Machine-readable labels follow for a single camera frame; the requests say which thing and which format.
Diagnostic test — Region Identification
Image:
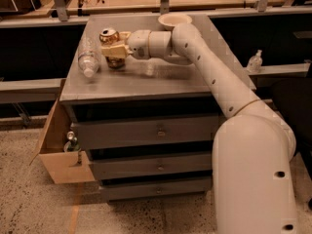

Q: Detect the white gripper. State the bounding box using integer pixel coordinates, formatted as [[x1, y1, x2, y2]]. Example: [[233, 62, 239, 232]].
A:
[[101, 30, 151, 59]]

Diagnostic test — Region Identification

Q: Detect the orange soda can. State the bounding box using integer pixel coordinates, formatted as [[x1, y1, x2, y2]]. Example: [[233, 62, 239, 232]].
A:
[[99, 27, 125, 69]]

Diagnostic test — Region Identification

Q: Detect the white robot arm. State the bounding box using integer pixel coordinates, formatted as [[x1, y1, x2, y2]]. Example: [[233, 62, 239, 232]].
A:
[[99, 23, 299, 234]]

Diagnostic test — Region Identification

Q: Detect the clear plastic water bottle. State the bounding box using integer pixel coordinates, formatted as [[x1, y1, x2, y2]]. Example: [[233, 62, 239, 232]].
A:
[[78, 37, 99, 78]]

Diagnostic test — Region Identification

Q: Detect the can inside cardboard box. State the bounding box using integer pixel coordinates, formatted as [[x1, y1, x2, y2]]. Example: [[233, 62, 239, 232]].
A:
[[63, 131, 80, 152]]

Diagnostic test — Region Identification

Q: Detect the hand sanitizer pump bottle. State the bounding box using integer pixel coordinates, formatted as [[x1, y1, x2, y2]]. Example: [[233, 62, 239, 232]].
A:
[[247, 50, 262, 73]]

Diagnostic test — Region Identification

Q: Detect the white ceramic bowl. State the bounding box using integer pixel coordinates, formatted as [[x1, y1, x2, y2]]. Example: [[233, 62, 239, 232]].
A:
[[158, 14, 192, 31]]

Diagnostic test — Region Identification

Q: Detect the grey drawer cabinet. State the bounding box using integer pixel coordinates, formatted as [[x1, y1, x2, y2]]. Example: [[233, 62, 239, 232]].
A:
[[59, 14, 257, 203]]

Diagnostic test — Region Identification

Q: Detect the wooden desk in background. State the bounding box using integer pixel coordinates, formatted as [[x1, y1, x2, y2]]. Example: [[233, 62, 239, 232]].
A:
[[0, 0, 312, 20]]

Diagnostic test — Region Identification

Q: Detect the cardboard box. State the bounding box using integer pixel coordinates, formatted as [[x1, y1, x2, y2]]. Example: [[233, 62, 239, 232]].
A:
[[33, 79, 95, 184]]

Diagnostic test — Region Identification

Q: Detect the black office chair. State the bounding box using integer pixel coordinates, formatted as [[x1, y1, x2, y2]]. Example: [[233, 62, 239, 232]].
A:
[[271, 63, 312, 178]]

